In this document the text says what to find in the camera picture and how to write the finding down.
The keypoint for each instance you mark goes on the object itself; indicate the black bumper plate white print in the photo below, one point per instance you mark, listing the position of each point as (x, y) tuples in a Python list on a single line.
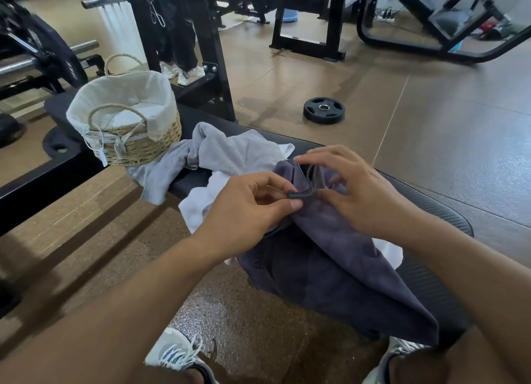
[(58, 52)]

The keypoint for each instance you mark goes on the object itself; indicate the blue plastic container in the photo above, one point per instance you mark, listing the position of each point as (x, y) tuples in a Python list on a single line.
[(290, 16)]

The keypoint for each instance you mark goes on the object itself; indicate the person's right white shoe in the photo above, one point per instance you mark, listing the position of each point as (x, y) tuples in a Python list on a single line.
[(400, 346)]

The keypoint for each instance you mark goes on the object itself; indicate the person's left white shoe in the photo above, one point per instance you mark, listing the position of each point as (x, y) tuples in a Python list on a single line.
[(166, 346)]

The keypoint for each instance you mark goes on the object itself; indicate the black bench press frame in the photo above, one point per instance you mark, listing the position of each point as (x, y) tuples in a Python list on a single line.
[(336, 23)]

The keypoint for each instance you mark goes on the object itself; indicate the black steel squat rack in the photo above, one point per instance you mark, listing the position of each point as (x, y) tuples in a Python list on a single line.
[(211, 43)]

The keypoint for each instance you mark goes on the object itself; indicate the small red object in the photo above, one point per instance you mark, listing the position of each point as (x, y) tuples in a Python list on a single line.
[(489, 26)]

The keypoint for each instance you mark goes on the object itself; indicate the person's white shoe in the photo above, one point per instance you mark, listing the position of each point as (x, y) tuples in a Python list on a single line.
[(166, 346), (400, 346)]

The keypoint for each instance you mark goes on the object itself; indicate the person's left leg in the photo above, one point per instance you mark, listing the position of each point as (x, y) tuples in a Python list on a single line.
[(166, 377)]

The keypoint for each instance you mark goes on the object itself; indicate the dark purple towel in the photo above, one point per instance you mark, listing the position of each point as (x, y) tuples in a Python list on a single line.
[(340, 263)]

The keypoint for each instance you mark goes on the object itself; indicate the black rubber weight plate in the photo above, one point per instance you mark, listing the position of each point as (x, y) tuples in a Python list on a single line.
[(313, 112), (8, 128)]

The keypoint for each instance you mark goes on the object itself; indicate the person's right leg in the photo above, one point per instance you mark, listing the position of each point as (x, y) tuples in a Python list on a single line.
[(423, 369)]

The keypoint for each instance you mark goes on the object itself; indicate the white towel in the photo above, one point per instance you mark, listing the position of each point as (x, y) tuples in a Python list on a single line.
[(137, 112), (199, 209)]

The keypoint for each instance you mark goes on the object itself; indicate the person's right forearm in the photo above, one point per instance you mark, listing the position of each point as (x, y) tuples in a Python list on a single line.
[(489, 288)]

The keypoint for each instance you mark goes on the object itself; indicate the person's right hand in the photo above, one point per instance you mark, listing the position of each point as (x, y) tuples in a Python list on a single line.
[(365, 197)]

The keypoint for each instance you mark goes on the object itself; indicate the large black weight plate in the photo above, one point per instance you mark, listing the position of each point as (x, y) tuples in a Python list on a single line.
[(52, 147)]

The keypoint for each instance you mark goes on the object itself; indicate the black padded weight bench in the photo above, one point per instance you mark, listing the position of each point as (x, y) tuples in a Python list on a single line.
[(431, 238)]

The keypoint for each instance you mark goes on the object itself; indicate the black barbell stand frame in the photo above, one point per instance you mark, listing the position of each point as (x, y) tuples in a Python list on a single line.
[(10, 43)]

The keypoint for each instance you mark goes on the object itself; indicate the person's left forearm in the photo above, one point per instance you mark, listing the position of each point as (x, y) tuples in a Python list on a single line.
[(103, 317)]

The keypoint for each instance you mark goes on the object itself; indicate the black steel base beam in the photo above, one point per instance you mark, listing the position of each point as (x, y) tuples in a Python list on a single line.
[(37, 193)]

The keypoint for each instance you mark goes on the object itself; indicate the woven basket with white liner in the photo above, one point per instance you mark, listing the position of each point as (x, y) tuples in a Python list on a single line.
[(124, 85)]

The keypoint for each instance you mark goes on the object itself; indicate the person's left hand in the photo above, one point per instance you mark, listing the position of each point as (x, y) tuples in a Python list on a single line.
[(236, 218)]

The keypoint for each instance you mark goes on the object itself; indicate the person's leg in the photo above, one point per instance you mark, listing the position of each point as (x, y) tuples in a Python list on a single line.
[(166, 377), (423, 369)]

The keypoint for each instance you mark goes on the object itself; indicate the white power strip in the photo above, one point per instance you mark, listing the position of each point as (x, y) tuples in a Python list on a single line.
[(388, 19)]

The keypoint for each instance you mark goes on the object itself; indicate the light grey towel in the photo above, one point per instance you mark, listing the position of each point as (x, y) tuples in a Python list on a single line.
[(224, 147)]

